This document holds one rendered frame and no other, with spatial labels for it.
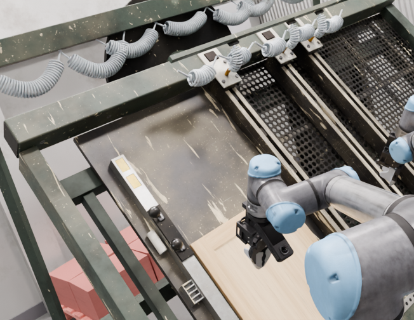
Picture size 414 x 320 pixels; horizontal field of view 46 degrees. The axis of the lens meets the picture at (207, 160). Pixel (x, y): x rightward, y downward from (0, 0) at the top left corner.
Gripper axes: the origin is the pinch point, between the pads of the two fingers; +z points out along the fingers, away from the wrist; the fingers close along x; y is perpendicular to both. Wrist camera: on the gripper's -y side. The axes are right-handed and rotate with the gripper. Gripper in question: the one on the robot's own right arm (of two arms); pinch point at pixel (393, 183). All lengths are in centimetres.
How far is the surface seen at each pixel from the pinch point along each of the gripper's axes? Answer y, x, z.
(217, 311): 33, 68, 17
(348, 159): 19.6, -21.9, 14.7
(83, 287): 174, -6, 211
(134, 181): 76, 51, -2
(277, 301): 19, 51, 23
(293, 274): 18.3, 38.5, 22.4
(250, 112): 59, -4, -4
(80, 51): 300, -165, 122
